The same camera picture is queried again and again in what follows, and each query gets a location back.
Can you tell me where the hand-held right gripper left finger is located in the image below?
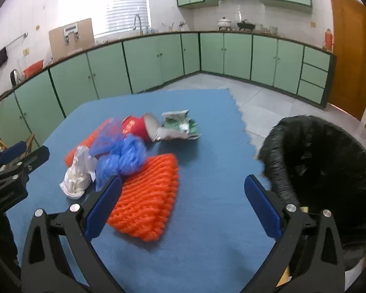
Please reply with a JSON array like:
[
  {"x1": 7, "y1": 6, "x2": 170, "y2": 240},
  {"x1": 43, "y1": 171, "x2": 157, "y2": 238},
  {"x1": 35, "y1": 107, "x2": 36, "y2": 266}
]
[{"x1": 21, "y1": 175, "x2": 123, "y2": 293}]

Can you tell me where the blue scalloped table mat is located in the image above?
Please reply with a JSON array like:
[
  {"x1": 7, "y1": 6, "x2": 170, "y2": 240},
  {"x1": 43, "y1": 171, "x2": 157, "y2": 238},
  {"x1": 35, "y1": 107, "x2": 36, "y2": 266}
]
[{"x1": 0, "y1": 89, "x2": 285, "y2": 293}]

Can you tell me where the white window blind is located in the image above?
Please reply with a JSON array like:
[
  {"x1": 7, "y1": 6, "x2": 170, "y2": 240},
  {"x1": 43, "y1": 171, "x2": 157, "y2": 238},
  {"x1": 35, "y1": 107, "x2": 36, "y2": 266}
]
[{"x1": 59, "y1": 0, "x2": 151, "y2": 39}]

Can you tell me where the green foil packet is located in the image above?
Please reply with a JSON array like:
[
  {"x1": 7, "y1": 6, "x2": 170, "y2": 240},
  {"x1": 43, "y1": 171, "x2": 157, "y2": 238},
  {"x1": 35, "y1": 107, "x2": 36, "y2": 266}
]
[{"x1": 156, "y1": 109, "x2": 201, "y2": 141}]

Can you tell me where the wooden door with handle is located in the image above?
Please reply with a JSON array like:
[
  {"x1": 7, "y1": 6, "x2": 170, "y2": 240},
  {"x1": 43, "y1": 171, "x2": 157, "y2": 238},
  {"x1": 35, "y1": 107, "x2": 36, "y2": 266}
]
[{"x1": 328, "y1": 0, "x2": 366, "y2": 121}]

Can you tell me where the wooden chair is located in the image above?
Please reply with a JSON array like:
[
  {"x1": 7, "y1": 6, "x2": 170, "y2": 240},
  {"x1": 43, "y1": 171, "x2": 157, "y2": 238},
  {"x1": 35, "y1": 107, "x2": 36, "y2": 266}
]
[{"x1": 0, "y1": 126, "x2": 35, "y2": 159}]

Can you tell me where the orange thermos flask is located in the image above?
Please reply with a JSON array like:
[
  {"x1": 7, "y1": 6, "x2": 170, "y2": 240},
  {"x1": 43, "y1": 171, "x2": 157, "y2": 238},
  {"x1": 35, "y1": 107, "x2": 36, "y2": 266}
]
[{"x1": 323, "y1": 28, "x2": 335, "y2": 51}]

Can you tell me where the cardboard box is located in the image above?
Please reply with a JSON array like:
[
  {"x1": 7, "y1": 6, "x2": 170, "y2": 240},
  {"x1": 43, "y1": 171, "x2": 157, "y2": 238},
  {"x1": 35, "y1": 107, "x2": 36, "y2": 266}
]
[{"x1": 49, "y1": 18, "x2": 94, "y2": 61}]

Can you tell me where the trash bin with black bag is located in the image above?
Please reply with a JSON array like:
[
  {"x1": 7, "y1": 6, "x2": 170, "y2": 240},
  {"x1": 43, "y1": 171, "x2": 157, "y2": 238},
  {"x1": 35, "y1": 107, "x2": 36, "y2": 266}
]
[{"x1": 256, "y1": 115, "x2": 366, "y2": 272}]

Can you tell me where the green cabinet drawer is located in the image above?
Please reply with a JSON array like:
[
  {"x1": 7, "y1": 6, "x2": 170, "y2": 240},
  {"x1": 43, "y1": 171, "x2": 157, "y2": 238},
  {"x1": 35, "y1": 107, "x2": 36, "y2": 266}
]
[
  {"x1": 303, "y1": 46, "x2": 331, "y2": 71},
  {"x1": 297, "y1": 80, "x2": 325, "y2": 104},
  {"x1": 300, "y1": 64, "x2": 328, "y2": 86}
]

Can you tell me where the red paper cup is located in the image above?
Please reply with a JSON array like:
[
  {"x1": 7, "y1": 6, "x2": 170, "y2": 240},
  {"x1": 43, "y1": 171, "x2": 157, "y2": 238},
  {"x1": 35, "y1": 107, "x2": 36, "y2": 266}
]
[{"x1": 122, "y1": 114, "x2": 157, "y2": 143}]

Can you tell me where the green base cabinet run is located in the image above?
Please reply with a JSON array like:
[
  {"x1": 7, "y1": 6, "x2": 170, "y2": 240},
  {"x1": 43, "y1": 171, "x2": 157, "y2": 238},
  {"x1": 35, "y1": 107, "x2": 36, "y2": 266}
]
[{"x1": 0, "y1": 31, "x2": 336, "y2": 153}]

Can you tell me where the metal towel rail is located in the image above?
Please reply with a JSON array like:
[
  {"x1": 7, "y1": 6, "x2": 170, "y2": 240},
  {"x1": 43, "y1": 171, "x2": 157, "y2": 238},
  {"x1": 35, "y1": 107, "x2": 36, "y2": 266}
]
[{"x1": 0, "y1": 32, "x2": 29, "y2": 60}]

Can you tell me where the red plastic basin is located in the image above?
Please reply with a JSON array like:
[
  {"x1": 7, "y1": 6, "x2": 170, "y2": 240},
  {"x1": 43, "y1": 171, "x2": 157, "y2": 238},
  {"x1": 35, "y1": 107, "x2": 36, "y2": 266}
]
[{"x1": 23, "y1": 59, "x2": 45, "y2": 78}]

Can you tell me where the white bracket on board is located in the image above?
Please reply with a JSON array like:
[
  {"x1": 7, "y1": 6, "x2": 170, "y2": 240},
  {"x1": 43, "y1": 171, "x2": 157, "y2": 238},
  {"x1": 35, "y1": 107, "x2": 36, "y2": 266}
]
[{"x1": 63, "y1": 24, "x2": 81, "y2": 45}]

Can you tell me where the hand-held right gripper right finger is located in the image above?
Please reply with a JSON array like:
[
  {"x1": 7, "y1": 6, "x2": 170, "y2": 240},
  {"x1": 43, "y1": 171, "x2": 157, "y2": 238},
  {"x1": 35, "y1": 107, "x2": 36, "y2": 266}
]
[{"x1": 244, "y1": 175, "x2": 346, "y2": 293}]

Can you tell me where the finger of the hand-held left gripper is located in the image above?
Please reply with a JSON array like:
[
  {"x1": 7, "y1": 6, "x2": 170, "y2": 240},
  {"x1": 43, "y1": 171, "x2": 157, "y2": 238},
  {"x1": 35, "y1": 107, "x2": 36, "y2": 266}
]
[
  {"x1": 3, "y1": 146, "x2": 50, "y2": 187},
  {"x1": 0, "y1": 142, "x2": 27, "y2": 178}
]

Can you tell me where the blue plastic bag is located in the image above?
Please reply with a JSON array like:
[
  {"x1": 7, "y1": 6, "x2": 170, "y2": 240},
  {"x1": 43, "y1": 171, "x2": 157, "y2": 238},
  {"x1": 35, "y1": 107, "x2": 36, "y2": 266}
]
[{"x1": 89, "y1": 117, "x2": 147, "y2": 190}]

